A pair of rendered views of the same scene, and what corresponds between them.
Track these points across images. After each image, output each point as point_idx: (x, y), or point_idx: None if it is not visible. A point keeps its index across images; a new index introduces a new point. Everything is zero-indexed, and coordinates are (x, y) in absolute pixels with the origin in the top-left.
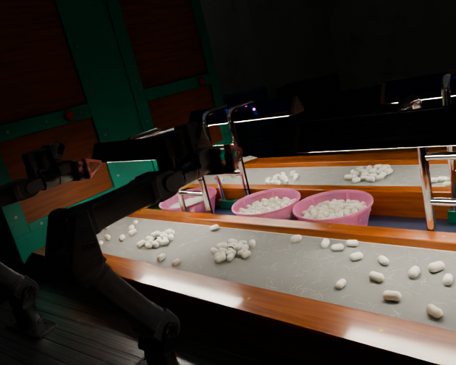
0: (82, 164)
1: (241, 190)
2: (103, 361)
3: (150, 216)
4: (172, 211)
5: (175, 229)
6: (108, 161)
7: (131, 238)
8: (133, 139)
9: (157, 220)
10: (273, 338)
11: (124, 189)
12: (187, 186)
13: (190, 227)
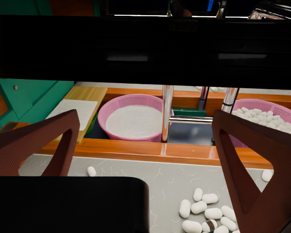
0: (73, 128)
1: (190, 99)
2: None
3: (112, 156)
4: (149, 144)
5: (192, 181)
6: (86, 79)
7: None
8: (207, 18)
9: (128, 160)
10: None
11: None
12: (106, 92)
13: (211, 173)
